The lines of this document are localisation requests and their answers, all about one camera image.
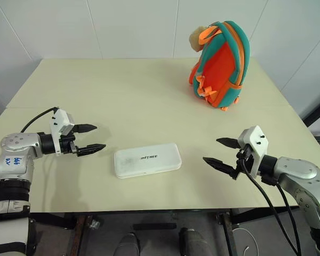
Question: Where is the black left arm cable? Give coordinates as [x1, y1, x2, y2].
[20, 107, 60, 133]

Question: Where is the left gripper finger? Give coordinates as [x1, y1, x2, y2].
[76, 143, 107, 157]
[78, 123, 98, 134]

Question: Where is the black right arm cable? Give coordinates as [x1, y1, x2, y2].
[274, 182, 302, 256]
[238, 156, 288, 256]

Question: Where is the white rectangular case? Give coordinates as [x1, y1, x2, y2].
[113, 142, 183, 180]

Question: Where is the teal and orange backpack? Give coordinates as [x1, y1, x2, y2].
[188, 20, 250, 113]

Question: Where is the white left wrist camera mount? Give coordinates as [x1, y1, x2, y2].
[48, 108, 76, 156]

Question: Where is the rusty metal table leg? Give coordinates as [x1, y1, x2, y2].
[218, 212, 234, 256]
[74, 215, 94, 256]

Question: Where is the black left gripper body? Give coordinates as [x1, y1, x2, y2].
[59, 124, 81, 156]

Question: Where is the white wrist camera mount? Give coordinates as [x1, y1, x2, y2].
[237, 125, 270, 178]
[48, 108, 76, 156]

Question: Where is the brown fuzzy plush toy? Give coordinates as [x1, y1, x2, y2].
[189, 25, 208, 52]

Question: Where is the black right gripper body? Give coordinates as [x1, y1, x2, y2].
[230, 143, 254, 181]

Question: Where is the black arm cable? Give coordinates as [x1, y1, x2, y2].
[274, 182, 302, 256]
[20, 107, 60, 133]
[238, 156, 288, 256]

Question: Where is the thin white floor cable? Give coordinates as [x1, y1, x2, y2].
[231, 226, 260, 256]

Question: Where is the black table frame bar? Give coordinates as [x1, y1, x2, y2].
[29, 205, 301, 226]

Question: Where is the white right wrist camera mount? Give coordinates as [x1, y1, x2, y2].
[237, 125, 270, 178]

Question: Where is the grey rounded shape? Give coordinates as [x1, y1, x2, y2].
[178, 227, 214, 256]
[114, 233, 140, 256]

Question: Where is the black diagonal frame beam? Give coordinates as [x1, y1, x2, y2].
[301, 100, 320, 126]

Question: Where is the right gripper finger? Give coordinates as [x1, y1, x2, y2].
[202, 157, 237, 176]
[215, 137, 241, 150]

